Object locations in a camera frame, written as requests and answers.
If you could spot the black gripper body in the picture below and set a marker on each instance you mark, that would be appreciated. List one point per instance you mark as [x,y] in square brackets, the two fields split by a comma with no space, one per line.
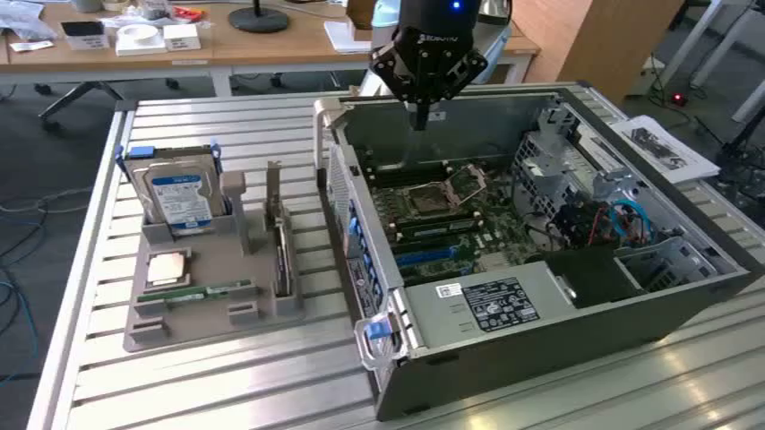
[432,45]

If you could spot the black graphics card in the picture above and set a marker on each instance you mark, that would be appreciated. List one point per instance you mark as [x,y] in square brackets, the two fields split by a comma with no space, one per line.
[280,255]

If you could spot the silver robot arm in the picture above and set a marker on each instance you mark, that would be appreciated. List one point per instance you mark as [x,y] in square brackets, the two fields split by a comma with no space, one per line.
[496,45]

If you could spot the white paper pile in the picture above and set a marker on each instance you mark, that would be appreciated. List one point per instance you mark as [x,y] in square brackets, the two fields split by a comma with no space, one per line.
[343,38]

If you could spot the brown cardboard box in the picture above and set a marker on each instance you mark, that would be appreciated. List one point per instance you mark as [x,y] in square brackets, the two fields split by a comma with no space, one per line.
[358,13]

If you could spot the wooden desk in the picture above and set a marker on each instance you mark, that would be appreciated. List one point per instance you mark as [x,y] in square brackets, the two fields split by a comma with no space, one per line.
[268,45]

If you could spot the wooden cabinet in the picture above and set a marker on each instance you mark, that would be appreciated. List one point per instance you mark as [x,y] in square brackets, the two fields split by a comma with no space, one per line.
[597,45]

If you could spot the metal socket cover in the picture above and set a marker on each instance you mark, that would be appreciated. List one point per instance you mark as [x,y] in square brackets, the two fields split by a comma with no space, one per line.
[466,183]

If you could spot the black round lamp base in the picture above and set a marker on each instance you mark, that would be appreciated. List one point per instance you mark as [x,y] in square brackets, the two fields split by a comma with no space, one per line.
[256,20]

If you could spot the metal drive cage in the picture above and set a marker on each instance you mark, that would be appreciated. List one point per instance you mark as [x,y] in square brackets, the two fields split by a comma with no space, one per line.
[550,179]

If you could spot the CPU socket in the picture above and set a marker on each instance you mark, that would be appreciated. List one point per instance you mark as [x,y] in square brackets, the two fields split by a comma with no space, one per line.
[427,199]

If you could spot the green RAM stick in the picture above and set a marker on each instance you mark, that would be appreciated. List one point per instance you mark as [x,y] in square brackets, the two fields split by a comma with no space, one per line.
[436,228]
[191,293]

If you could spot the green motherboard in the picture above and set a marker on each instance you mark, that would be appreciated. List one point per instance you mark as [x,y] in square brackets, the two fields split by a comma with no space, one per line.
[502,228]

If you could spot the plain white box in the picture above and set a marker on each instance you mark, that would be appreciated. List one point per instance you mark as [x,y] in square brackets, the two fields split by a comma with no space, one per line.
[180,38]

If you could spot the red small parts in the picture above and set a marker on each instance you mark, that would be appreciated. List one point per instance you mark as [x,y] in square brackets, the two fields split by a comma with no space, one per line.
[188,14]

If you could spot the power strip red light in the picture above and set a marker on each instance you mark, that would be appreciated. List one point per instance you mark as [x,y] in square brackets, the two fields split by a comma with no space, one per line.
[678,99]

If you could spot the printed paper stack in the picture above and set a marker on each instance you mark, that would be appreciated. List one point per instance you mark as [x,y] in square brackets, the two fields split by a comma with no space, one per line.
[663,148]

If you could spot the blue expansion slot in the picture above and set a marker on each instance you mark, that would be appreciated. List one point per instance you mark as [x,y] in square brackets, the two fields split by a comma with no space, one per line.
[424,257]

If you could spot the flat white box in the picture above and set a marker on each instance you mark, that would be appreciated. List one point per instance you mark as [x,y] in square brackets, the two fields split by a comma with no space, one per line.
[140,50]

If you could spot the silver chipset heatsink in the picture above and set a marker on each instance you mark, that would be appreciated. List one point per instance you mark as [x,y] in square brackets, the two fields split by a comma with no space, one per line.
[495,262]

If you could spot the white tape roll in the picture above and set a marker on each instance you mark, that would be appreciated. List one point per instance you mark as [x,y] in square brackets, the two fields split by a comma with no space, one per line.
[137,33]

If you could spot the hard disk blue label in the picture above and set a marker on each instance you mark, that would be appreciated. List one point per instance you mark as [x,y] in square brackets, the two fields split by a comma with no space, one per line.
[179,197]

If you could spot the hard drive with blue caddy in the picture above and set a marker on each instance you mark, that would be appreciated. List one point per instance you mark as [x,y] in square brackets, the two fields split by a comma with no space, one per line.
[141,152]

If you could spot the black tripod stand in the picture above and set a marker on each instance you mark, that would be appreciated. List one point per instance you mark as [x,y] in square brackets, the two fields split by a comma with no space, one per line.
[738,152]

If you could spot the black chair base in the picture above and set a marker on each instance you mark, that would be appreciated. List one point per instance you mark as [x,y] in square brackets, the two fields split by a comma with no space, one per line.
[89,86]

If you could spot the white box black top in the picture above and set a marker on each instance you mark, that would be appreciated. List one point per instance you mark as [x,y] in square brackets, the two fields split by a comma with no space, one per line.
[87,40]

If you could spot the grey cup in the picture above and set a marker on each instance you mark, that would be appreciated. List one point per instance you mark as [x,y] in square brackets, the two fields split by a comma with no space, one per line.
[87,5]

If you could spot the grey parts rack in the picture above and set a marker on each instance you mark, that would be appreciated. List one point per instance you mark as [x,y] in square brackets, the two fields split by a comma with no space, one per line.
[215,269]

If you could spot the metal disk bay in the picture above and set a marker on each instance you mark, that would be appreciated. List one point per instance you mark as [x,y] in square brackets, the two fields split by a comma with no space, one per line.
[675,264]

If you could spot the grey power supply unit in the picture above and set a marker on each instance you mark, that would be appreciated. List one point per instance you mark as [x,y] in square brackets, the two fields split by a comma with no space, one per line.
[454,322]

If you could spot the silver CPU chip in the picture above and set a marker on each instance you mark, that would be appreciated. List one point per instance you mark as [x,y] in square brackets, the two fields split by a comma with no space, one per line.
[167,269]

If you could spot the blue case latch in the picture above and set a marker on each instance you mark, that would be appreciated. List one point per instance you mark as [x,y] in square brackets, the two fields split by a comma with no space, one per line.
[376,332]

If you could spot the white label card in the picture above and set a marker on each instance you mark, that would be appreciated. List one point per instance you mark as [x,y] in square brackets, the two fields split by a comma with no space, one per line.
[29,46]

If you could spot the clear plastic bag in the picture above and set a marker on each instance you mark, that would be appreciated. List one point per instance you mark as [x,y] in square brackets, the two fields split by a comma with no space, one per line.
[24,18]

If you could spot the dark grey PC case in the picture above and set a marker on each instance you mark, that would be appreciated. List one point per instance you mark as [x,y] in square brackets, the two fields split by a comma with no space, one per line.
[538,372]

